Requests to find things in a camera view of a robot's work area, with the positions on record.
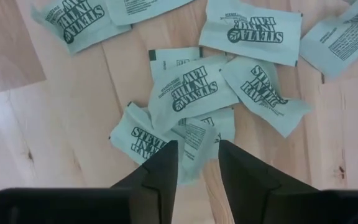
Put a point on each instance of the green Stevia sweetener packet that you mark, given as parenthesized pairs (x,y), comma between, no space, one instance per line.
(169,60)
(259,93)
(197,146)
(79,21)
(337,40)
(141,9)
(250,31)
(191,93)
(135,137)
(224,124)

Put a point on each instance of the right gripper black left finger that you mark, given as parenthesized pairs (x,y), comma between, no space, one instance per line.
(157,186)

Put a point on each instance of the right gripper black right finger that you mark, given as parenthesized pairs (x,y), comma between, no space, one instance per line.
(250,193)

